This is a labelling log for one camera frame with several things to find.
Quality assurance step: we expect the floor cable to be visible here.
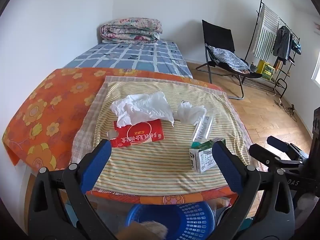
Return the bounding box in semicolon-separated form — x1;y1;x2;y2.
274;90;298;122

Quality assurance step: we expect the yellow plastic crate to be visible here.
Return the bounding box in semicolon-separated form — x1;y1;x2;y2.
256;59;275;80

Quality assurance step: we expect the person's right forearm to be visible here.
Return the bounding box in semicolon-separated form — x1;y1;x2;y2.
297;194;319;211

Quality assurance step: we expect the black clothes rack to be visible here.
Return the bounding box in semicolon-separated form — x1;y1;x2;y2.
244;0;300;98

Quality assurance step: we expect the green striped towel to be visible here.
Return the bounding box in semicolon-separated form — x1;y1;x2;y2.
252;4;280;59

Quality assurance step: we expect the orange floral blanket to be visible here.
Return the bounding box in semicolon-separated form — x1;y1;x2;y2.
2;67;240;205

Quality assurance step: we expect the red cardboard box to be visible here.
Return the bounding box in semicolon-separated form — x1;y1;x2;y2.
107;119;165;148

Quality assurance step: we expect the checked chair cushion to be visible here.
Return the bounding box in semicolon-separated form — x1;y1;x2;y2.
206;44;252;73

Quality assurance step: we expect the black folding chair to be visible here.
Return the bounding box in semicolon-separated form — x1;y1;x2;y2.
195;19;263;100

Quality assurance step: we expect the clear plastic bottle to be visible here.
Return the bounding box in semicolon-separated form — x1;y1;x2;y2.
192;104;217;148

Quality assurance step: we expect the blue plastic basket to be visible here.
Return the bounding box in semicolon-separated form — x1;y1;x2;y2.
125;201;215;240

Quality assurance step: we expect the knotted white plastic bag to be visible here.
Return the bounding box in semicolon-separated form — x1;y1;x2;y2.
177;101;207;125

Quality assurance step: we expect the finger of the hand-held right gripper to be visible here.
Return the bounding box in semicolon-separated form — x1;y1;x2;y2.
249;143;304;173
267;136;309;159

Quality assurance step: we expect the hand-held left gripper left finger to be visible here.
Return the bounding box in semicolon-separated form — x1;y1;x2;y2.
27;139;118;240

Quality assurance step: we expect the window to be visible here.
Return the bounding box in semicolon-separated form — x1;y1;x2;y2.
311;52;320;88

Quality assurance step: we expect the yellow striped cloth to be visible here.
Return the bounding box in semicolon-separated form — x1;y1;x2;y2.
70;76;253;195

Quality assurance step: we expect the beige fuzzy cloth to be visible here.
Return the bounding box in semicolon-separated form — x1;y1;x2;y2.
119;220;168;240

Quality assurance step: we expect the dark grey jacket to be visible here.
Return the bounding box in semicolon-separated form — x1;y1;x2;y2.
272;26;292;60

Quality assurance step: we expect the folded floral quilt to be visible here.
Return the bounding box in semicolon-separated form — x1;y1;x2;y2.
100;17;163;44

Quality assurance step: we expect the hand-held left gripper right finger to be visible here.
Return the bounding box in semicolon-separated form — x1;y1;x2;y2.
207;140;295;240

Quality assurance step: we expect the green and white milk carton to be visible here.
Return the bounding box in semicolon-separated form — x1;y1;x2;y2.
189;138;227;174

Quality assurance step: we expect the teal garment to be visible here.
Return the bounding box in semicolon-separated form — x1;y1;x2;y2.
291;39;302;55

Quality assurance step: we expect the blue plaid bed sheet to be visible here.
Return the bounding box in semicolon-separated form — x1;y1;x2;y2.
61;40;193;79

